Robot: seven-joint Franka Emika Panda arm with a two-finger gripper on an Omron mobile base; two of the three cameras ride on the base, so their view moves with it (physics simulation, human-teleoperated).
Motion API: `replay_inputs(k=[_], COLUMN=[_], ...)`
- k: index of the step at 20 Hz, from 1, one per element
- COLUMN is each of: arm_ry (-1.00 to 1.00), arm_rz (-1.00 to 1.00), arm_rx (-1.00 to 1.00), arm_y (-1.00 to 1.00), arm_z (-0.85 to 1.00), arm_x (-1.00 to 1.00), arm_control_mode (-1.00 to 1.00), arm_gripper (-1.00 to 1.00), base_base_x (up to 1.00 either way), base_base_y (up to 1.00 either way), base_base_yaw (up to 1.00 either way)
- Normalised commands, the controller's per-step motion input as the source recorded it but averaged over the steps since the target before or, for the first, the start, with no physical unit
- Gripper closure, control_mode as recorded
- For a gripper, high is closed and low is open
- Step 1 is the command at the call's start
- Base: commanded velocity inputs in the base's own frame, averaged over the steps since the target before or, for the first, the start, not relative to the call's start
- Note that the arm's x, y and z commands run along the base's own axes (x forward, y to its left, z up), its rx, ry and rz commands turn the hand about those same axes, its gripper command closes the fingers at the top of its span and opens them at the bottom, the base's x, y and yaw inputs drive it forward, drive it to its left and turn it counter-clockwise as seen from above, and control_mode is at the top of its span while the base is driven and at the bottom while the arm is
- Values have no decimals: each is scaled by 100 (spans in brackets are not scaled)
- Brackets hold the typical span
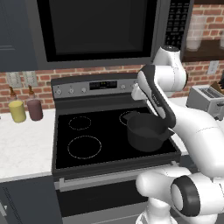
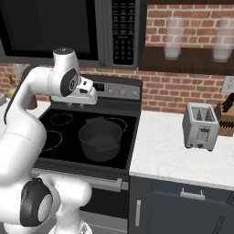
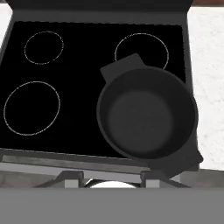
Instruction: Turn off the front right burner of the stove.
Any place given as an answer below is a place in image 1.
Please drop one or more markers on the black and steel microwave oven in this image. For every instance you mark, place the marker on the black and steel microwave oven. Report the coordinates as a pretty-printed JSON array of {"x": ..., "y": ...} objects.
[{"x": 99, "y": 29}]

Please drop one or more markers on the dark wooden wall shelf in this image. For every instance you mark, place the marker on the dark wooden wall shelf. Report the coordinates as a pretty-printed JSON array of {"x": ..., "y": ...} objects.
[{"x": 204, "y": 54}]

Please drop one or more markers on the dark grey base cupboard door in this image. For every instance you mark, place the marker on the dark grey base cupboard door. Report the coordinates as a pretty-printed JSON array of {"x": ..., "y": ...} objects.
[{"x": 29, "y": 202}]

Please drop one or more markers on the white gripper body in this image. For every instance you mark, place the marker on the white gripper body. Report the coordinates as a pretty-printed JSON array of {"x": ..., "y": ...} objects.
[{"x": 138, "y": 94}]

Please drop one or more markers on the maroon bottle with brown cap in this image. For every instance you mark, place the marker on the maroon bottle with brown cap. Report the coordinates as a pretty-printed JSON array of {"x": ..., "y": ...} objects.
[{"x": 35, "y": 109}]

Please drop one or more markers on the brown knife block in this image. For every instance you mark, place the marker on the brown knife block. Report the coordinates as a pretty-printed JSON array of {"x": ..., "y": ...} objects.
[{"x": 218, "y": 87}]

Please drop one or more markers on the silver toaster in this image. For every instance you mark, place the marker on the silver toaster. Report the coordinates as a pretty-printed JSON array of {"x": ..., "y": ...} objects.
[{"x": 205, "y": 100}]

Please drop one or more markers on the black cooking pot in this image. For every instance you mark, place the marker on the black cooking pot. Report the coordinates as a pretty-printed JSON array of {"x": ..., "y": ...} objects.
[{"x": 144, "y": 134}]

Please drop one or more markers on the silver stove knob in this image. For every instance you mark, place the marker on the silver stove knob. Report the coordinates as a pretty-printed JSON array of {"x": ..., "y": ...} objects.
[
  {"x": 59, "y": 92},
  {"x": 83, "y": 89},
  {"x": 134, "y": 85},
  {"x": 71, "y": 90},
  {"x": 123, "y": 86}
]

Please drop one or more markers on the dark grey wall cupboard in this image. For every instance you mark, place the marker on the dark grey wall cupboard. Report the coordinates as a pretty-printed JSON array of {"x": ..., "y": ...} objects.
[{"x": 13, "y": 35}]

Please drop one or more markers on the white wall outlet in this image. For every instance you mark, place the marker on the white wall outlet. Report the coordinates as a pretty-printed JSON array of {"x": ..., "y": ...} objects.
[
  {"x": 13, "y": 79},
  {"x": 213, "y": 67},
  {"x": 30, "y": 78}
]

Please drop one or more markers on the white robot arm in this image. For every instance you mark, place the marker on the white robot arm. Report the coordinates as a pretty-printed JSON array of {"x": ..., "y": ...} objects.
[{"x": 201, "y": 137}]

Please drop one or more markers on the black and steel stove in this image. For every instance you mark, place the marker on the black and steel stove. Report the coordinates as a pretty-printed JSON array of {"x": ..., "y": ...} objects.
[{"x": 96, "y": 137}]

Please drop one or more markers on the yellow bottle with brown cap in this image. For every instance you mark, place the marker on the yellow bottle with brown cap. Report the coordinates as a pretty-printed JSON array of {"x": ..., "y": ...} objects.
[{"x": 17, "y": 110}]

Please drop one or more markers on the black oven door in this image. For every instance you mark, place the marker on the black oven door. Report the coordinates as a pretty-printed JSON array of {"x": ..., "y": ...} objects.
[{"x": 99, "y": 201}]

